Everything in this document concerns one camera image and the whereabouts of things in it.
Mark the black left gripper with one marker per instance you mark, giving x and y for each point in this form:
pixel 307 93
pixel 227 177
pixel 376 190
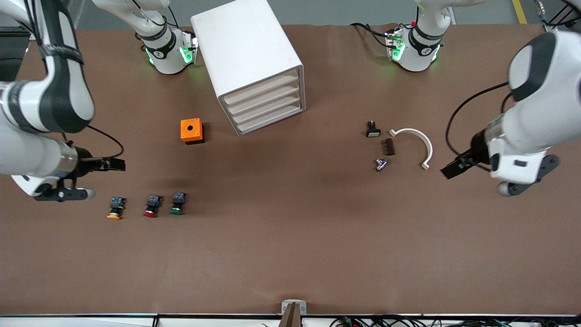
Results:
pixel 477 150

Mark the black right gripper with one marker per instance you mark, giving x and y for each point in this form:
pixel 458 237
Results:
pixel 85 165

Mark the green push button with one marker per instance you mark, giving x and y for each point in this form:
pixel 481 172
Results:
pixel 178 203

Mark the white plastic drawer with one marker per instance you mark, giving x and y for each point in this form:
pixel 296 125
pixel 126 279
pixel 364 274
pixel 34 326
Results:
pixel 278 106
pixel 261 87
pixel 264 98
pixel 272 119

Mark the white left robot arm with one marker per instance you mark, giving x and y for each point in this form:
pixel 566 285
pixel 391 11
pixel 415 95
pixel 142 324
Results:
pixel 544 113

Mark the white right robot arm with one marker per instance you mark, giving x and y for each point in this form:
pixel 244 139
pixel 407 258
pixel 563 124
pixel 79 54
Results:
pixel 27 154

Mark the orange push button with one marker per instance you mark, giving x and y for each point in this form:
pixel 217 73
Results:
pixel 115 208

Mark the red push button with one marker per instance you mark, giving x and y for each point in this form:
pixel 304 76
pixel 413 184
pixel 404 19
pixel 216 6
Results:
pixel 152 205

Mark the white drawer cabinet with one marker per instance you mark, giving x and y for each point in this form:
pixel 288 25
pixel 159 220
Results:
pixel 245 45

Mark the brown terminal block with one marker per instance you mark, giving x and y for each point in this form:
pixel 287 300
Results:
pixel 389 147

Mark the small metal connector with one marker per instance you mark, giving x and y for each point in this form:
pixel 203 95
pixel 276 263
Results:
pixel 382 164

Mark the green lit base connector box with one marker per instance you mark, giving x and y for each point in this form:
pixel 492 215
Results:
pixel 395 45
pixel 188 50

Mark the brown table mat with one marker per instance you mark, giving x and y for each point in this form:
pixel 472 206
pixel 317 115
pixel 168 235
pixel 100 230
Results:
pixel 290 236

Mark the white curved plastic bracket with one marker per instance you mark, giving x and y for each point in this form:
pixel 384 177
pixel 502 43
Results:
pixel 426 145

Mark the orange button enclosure box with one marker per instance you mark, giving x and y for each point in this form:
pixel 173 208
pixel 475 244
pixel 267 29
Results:
pixel 190 129

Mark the black switch with white face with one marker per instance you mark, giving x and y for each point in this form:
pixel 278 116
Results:
pixel 373 131

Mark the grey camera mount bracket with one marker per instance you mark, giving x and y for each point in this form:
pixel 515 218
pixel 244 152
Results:
pixel 293 308

